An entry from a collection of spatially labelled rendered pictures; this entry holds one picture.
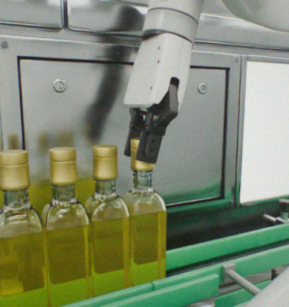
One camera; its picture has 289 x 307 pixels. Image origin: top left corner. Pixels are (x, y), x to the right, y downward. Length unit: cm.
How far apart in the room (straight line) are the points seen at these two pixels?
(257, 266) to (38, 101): 45
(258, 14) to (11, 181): 40
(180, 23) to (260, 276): 43
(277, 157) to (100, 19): 50
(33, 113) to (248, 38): 47
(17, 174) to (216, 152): 43
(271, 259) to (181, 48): 39
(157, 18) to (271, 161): 48
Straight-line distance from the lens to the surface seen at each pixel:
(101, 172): 43
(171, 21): 45
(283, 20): 49
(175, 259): 59
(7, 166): 40
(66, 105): 55
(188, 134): 65
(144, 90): 43
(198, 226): 76
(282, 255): 64
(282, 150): 83
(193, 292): 51
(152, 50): 45
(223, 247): 64
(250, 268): 59
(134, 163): 45
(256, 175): 78
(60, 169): 41
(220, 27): 70
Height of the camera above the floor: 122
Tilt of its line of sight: 9 degrees down
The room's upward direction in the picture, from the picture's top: straight up
